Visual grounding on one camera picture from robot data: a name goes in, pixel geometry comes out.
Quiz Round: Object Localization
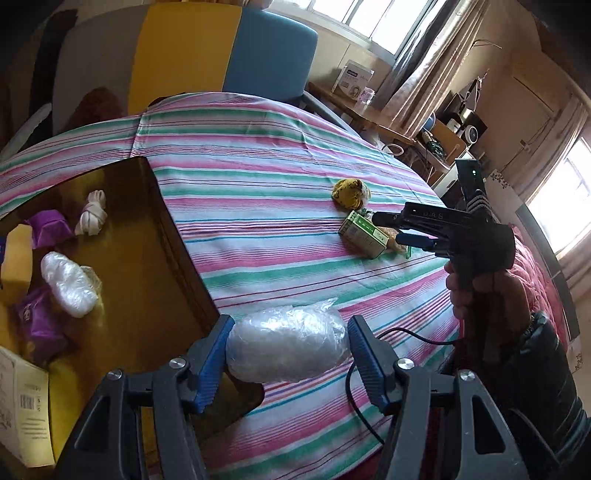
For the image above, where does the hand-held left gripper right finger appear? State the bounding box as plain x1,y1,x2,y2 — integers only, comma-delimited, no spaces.
347,315,529,480

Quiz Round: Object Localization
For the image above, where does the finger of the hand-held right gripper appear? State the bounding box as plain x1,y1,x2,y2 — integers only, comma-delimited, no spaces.
372,210,408,228
396,233,437,253

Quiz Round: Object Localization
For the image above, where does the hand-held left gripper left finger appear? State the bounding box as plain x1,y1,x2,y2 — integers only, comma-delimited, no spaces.
55,315,236,480

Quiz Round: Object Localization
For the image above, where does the cracker packet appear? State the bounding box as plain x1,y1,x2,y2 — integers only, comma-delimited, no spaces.
381,228,416,260

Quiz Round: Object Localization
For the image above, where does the green cardboard box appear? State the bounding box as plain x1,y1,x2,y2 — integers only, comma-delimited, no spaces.
338,211,391,260

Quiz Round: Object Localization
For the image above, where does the white plastic bag bundle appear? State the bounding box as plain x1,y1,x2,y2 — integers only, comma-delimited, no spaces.
41,251,103,319
225,300,352,384

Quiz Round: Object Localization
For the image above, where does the brown storage box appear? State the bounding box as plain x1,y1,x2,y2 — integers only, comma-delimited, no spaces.
0,157,266,468

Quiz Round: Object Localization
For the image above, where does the purple packet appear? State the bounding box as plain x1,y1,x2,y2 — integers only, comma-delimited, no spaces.
25,209,77,248
14,284,70,365

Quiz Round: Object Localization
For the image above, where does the cream cardboard box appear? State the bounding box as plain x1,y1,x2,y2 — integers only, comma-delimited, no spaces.
0,346,56,468

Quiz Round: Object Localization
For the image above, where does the white knotted cloth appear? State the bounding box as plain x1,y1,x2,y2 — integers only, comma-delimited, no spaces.
75,189,110,236

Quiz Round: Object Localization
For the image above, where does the yellow sponge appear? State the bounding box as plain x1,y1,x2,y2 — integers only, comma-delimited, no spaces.
0,224,34,305

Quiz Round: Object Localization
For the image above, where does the person's right forearm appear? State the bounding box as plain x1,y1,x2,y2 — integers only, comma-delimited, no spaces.
457,311,591,480

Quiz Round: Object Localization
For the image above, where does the person's right hand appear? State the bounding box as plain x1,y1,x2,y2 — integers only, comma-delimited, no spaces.
444,261,532,337

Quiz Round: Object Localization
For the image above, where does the yellow plush toy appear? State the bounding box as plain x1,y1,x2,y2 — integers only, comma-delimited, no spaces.
332,179,373,212

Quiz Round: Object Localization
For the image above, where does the red quilt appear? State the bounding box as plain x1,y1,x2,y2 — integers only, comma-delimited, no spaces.
508,226,571,343

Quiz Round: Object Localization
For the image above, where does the window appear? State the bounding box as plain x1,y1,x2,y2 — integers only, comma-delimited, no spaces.
272,0,444,54
529,138,591,256

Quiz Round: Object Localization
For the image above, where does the wooden desk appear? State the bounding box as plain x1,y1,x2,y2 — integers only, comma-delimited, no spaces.
307,82,458,158

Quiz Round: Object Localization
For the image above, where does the black speaker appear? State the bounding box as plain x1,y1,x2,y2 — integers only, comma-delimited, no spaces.
450,95,489,147

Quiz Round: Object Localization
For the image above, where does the striped bedsheet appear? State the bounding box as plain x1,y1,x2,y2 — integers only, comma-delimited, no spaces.
0,92,467,480

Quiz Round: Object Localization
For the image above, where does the white printed carton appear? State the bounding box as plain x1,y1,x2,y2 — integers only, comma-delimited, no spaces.
333,60,375,100

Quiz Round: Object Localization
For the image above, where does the pink-brown curtain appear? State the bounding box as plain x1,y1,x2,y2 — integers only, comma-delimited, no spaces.
383,0,491,136

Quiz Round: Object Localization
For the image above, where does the blue yellow grey armchair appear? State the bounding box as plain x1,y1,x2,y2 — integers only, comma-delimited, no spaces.
28,0,365,144

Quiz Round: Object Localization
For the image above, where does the brown fuzzy cloth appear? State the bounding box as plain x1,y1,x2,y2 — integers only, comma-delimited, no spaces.
76,88,126,133

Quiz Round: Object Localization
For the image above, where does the black cable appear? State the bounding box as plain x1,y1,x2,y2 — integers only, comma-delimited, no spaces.
346,328,462,445

